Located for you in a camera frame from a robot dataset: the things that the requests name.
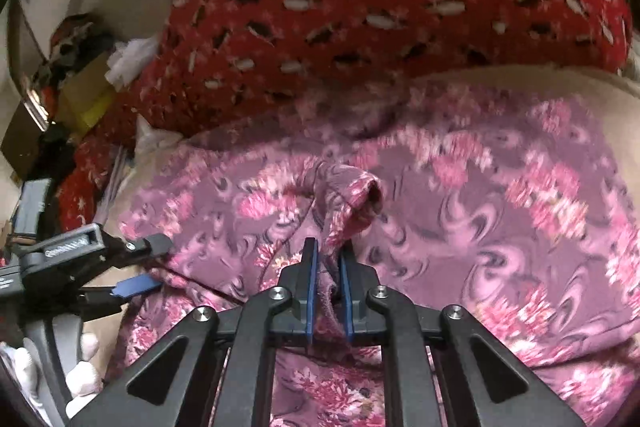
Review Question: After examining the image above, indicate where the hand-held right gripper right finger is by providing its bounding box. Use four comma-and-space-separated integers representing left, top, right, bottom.
339, 251, 586, 427

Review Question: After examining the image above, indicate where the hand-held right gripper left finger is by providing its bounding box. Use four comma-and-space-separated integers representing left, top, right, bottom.
67, 237, 319, 427

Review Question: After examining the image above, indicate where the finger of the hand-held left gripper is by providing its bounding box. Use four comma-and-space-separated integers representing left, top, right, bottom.
117, 234, 174, 266
79, 274, 163, 309

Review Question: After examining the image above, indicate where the pink floral garment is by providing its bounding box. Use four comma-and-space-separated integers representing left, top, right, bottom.
107, 99, 640, 427

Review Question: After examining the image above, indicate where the person's left hand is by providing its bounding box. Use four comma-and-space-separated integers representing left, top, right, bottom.
65, 331, 104, 401

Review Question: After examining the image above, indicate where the cardboard box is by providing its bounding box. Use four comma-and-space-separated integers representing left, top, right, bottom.
57, 56, 117, 128

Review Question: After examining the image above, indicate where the red and black cloth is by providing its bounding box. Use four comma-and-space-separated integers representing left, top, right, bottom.
49, 13, 115, 68

